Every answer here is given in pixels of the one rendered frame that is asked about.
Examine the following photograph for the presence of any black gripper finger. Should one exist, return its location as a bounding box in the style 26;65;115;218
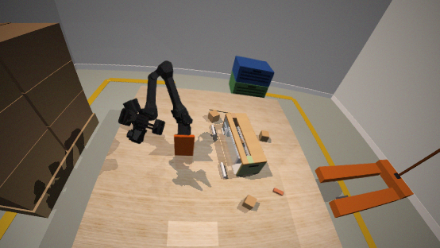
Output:
152;118;162;134
123;110;137;126

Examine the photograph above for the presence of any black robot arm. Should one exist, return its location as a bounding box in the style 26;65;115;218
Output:
123;60;193;144

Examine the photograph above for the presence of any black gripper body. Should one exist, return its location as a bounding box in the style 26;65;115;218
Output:
118;108;165;135

